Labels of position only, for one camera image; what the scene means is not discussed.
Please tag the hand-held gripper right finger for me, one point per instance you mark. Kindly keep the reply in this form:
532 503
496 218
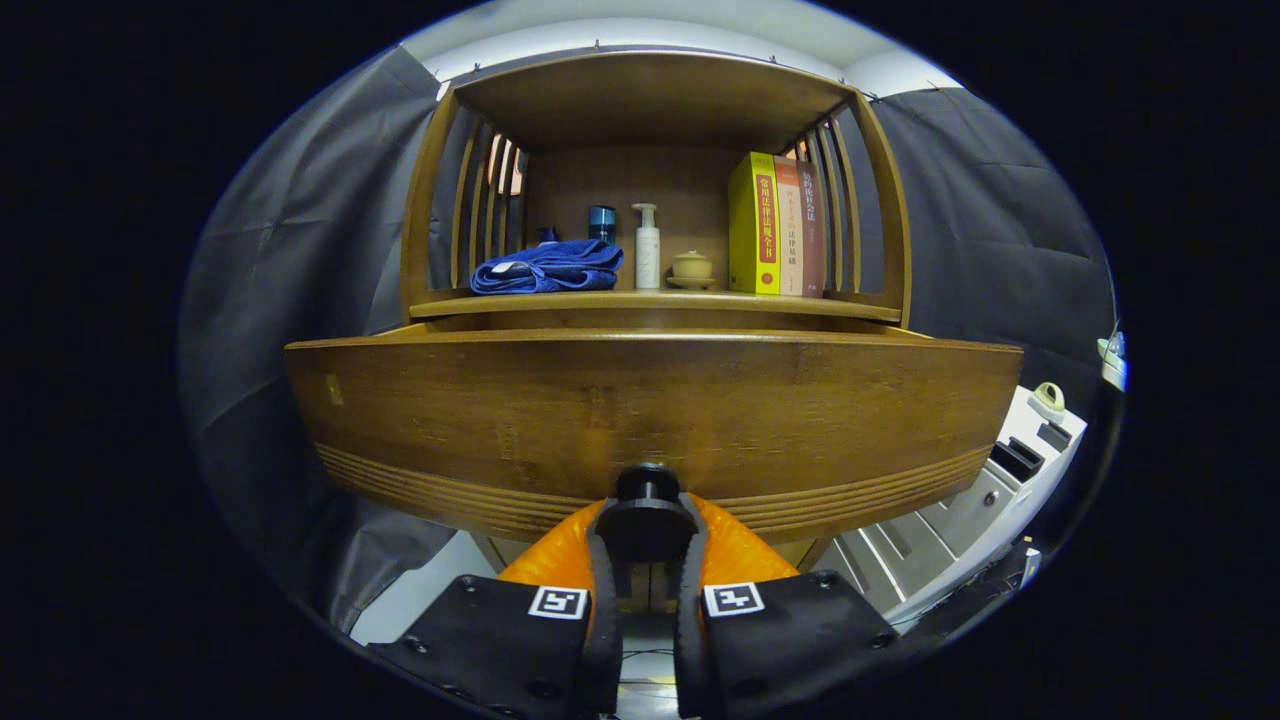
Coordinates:
690 620

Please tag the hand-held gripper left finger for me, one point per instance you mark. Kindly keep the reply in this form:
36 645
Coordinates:
606 620

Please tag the black drawer knob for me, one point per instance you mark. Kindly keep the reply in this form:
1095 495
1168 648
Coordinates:
648 515

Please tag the wooden drawer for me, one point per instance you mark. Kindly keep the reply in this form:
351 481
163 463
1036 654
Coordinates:
500 420

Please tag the white side cabinet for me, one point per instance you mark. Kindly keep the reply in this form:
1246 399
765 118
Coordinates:
950 520

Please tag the wooden countertop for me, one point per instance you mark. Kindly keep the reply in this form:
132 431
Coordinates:
650 303

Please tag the wooden cabinet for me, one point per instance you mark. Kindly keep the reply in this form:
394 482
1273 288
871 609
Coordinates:
650 100

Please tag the beige lidded teacup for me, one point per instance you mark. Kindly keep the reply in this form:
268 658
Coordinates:
692 268

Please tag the blue folded towel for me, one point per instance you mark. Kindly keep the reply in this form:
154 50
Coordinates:
550 268

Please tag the black tray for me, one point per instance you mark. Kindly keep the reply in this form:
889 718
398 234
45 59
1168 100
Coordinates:
1015 460

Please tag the white pump bottle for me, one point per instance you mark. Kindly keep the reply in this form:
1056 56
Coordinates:
647 255

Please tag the teal cylinder bottle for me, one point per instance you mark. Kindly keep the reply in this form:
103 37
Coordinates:
601 222

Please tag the yellow book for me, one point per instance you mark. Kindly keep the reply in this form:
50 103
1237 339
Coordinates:
752 225

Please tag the orange and beige book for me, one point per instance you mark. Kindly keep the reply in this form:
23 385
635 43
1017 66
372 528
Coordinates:
790 230

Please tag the brown book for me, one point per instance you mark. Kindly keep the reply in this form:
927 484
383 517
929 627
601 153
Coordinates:
813 235

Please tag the small black flat object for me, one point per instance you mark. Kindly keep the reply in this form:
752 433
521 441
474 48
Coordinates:
1054 436

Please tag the small green tape dispenser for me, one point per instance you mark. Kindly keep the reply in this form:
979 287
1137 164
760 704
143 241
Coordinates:
1048 397

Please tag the white shelf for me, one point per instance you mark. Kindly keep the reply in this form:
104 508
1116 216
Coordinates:
1113 365

